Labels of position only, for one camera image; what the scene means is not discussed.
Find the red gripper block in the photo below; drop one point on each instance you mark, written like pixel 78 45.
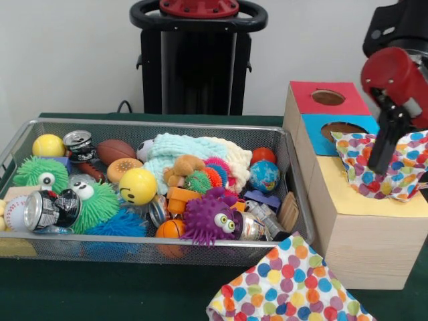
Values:
pixel 398 73

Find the colourful patterned cloth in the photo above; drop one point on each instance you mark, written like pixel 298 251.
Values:
pixel 294 287
pixel 408 170

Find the light teal cloth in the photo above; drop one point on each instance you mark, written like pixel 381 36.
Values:
pixel 180 148

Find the brown monkey toy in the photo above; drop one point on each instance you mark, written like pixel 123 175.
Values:
pixel 180 167

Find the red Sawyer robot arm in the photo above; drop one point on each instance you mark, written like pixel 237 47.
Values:
pixel 401 23

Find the wooden box with three holes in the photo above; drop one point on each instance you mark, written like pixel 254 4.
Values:
pixel 361 234

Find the shallow clear bin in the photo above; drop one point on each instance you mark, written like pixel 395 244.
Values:
pixel 294 231

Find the blue globe ball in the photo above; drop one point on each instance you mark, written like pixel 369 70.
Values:
pixel 264 176

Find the cream yellow cloth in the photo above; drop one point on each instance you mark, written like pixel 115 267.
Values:
pixel 239 160

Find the purple spiky monster toy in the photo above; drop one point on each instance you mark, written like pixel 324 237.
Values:
pixel 210 221

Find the small soccer ball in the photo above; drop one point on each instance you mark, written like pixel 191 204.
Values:
pixel 145 150

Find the yellow ball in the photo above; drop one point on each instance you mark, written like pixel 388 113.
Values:
pixel 48 144
pixel 138 186

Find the small brown football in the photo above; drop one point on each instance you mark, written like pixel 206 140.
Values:
pixel 116 151

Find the blue spiky ball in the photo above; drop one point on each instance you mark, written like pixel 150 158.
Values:
pixel 117 224

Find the green spiky ball with eyes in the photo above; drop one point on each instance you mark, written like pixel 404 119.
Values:
pixel 97 207

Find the dark green table cloth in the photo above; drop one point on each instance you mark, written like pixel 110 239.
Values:
pixel 100 294

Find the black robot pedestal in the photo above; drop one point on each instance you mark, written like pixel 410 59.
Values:
pixel 194 73

